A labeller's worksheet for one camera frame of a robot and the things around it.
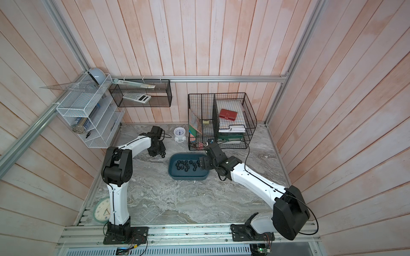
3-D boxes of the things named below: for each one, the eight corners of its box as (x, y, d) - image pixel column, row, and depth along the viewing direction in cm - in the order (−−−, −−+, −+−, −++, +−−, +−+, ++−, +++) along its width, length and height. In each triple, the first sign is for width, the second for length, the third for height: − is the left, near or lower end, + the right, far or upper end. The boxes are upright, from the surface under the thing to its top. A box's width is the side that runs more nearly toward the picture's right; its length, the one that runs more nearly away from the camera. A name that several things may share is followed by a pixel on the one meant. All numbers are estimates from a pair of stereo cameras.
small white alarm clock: (173, 142, 111) (172, 139, 109) (175, 130, 119) (174, 127, 116) (185, 142, 111) (185, 139, 109) (186, 130, 119) (186, 127, 116)
